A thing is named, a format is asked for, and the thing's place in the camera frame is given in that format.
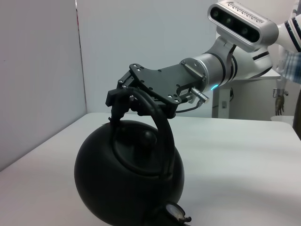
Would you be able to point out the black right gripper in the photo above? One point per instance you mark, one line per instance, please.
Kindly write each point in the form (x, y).
(164, 82)

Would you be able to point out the black round teapot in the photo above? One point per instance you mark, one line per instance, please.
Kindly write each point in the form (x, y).
(117, 179)

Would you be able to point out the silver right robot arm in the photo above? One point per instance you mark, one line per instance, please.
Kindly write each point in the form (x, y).
(247, 68)

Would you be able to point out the metallic robot hand model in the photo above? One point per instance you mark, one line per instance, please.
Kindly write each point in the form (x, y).
(280, 103)

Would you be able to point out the white shelf board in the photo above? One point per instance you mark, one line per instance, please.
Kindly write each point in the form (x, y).
(263, 76)

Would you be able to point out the person in plaid shirt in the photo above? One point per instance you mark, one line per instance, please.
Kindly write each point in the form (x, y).
(292, 68)

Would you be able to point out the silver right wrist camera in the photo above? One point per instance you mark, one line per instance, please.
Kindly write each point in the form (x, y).
(244, 23)

